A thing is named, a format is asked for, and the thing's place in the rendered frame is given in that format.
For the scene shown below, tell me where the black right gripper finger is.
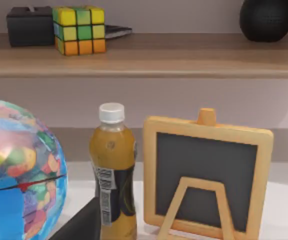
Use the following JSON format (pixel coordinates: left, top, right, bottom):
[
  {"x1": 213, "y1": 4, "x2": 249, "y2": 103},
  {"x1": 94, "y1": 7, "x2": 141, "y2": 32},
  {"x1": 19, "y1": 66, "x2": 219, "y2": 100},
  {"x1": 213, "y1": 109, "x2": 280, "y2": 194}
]
[{"x1": 48, "y1": 196, "x2": 102, "y2": 240}]

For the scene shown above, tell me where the colourful globe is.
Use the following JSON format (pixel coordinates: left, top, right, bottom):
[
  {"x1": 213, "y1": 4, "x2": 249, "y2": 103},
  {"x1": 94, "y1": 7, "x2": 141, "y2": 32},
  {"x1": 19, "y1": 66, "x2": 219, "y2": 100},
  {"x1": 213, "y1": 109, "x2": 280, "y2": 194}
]
[{"x1": 0, "y1": 97, "x2": 69, "y2": 240}]

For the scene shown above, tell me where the grey folded flat object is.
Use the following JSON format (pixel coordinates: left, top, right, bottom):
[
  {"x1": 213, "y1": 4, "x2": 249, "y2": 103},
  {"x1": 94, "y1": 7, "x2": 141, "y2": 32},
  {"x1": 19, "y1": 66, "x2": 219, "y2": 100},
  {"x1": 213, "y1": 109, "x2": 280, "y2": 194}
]
[{"x1": 104, "y1": 24, "x2": 133, "y2": 40}]

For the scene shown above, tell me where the orange juice bottle white cap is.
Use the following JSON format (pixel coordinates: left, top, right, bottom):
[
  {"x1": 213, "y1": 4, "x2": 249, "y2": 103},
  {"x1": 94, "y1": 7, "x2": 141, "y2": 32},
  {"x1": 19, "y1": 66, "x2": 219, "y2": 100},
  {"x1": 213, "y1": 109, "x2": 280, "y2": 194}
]
[{"x1": 89, "y1": 102, "x2": 138, "y2": 240}]

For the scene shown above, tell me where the wooden shelf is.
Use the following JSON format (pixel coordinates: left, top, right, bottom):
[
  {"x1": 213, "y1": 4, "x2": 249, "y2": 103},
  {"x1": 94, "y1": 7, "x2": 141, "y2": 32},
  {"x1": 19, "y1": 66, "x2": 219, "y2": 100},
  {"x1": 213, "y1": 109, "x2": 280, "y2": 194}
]
[{"x1": 0, "y1": 32, "x2": 288, "y2": 81}]

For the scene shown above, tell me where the black box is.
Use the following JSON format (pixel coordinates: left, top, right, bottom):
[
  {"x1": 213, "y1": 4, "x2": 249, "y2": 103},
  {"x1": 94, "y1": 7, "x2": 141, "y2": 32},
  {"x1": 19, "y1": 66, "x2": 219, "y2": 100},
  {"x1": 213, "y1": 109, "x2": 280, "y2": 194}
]
[{"x1": 6, "y1": 6, "x2": 56, "y2": 48}]

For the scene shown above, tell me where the wooden framed blackboard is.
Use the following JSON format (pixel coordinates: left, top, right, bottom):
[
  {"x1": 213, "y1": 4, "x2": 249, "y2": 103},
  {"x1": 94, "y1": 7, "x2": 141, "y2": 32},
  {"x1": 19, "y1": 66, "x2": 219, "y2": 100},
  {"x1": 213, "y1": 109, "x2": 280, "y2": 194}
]
[{"x1": 142, "y1": 107, "x2": 275, "y2": 240}]

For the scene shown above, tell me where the yellow green orange puzzle cube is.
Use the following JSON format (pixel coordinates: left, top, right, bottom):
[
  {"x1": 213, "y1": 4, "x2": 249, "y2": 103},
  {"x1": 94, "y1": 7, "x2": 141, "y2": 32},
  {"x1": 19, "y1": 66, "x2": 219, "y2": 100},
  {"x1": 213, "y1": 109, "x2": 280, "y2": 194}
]
[{"x1": 51, "y1": 5, "x2": 107, "y2": 56}]

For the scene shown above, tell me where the black round textured vase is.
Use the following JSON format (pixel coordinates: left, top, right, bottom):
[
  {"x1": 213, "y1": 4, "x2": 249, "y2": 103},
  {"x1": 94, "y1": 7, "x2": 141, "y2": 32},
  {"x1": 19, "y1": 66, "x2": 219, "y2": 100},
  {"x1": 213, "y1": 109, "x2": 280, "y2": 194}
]
[{"x1": 239, "y1": 0, "x2": 288, "y2": 43}]

